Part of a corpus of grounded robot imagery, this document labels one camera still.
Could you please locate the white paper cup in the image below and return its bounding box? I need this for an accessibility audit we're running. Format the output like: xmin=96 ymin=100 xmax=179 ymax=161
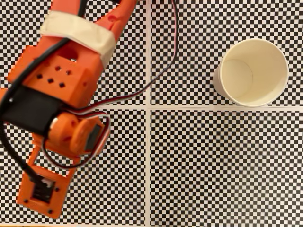
xmin=212 ymin=38 xmax=289 ymax=108

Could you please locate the black camera cable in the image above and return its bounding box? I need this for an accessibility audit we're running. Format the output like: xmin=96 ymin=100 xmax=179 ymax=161
xmin=0 ymin=0 xmax=89 ymax=190

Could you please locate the white tape strip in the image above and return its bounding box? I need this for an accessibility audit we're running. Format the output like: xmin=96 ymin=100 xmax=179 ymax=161
xmin=39 ymin=10 xmax=116 ymax=68

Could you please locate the red white black servo wire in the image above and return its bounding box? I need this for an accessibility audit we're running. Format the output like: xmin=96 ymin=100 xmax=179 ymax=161
xmin=41 ymin=0 xmax=178 ymax=170

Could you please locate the black white checkerboard paper sheet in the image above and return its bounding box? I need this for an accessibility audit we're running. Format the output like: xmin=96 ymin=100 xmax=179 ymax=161
xmin=148 ymin=0 xmax=303 ymax=108
xmin=0 ymin=0 xmax=149 ymax=107
xmin=148 ymin=107 xmax=303 ymax=227
xmin=0 ymin=106 xmax=149 ymax=226

